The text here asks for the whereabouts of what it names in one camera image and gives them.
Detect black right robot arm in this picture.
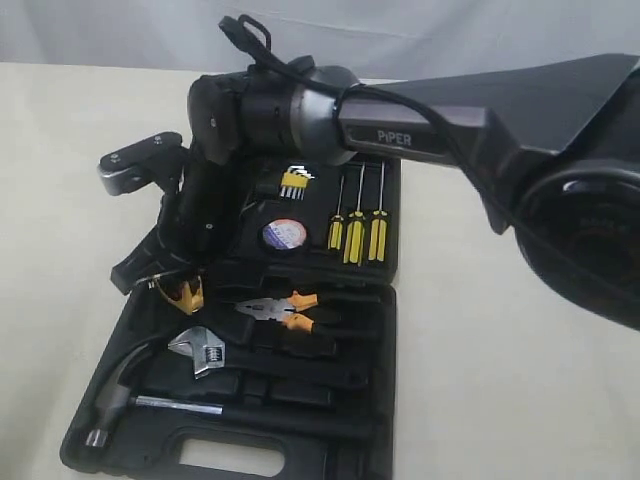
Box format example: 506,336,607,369
98,53,639,329

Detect black plastic tool case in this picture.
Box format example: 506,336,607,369
60,155,400,479

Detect orange black pliers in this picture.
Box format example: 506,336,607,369
233,289,391,346

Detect claw hammer black handle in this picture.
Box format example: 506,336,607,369
84,342,375,448

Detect yellow tape measure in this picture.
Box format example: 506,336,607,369
132,271,205,316

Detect yellow black screwdriver left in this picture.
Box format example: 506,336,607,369
327,175,345,250

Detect silver adjustable wrench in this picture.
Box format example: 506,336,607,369
167,325,371,396

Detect white backdrop curtain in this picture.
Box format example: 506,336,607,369
1,1,639,79

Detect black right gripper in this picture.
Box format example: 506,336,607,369
110,162,245,295

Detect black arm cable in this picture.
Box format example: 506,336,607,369
219,13,526,236

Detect yellow hex key set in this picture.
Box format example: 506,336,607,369
279,165,314,201

